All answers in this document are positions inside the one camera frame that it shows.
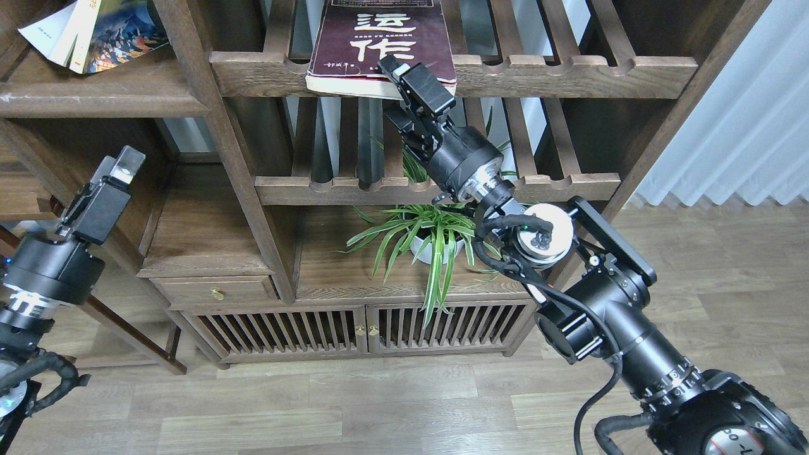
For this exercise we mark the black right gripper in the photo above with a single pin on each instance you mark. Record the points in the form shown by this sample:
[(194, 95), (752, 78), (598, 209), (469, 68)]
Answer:
[(461, 160)]

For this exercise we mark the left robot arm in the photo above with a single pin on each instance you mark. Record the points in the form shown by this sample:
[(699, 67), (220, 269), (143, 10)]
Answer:
[(32, 378)]

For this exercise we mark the yellow green book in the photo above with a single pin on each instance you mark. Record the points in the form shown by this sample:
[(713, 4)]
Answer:
[(55, 35)]

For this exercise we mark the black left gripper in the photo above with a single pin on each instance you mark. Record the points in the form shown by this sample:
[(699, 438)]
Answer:
[(64, 270)]

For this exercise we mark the maroon book white characters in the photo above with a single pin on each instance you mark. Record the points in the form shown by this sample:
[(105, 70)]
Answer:
[(355, 35)]

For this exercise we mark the green spider plant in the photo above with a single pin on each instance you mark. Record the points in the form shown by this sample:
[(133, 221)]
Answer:
[(434, 234)]

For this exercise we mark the colourful cover paperback book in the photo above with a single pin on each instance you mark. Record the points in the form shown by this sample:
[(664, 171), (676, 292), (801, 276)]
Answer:
[(110, 33)]

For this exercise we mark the dark wooden bookshelf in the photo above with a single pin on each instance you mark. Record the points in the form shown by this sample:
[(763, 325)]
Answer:
[(249, 182)]

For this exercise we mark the white curtain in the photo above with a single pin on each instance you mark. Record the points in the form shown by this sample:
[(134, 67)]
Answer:
[(747, 139)]

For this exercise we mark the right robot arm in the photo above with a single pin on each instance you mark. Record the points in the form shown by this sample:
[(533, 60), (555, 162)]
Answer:
[(590, 286)]

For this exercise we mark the white plant pot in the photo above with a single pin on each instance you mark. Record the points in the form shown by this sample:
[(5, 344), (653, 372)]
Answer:
[(421, 248)]

